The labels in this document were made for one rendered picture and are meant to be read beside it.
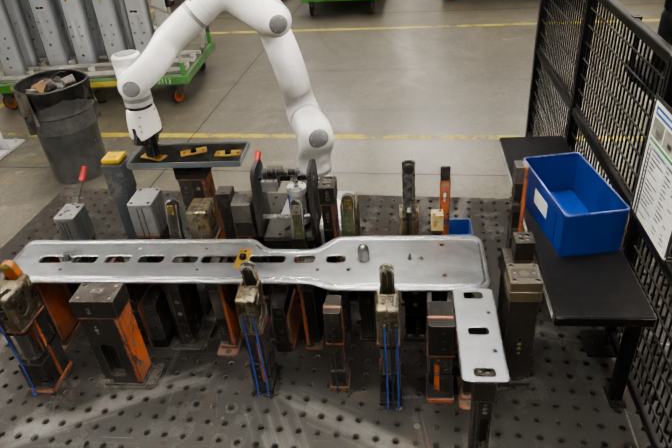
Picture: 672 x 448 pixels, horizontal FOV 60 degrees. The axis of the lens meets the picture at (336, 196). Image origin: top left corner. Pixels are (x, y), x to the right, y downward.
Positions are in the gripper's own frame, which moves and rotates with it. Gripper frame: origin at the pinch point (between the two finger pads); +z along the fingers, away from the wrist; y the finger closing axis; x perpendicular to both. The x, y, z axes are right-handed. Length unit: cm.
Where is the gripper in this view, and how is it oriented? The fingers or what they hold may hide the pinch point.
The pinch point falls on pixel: (152, 149)
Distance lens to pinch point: 193.6
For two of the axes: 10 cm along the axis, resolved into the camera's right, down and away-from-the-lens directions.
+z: 0.8, 8.4, 5.3
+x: 9.0, 1.7, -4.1
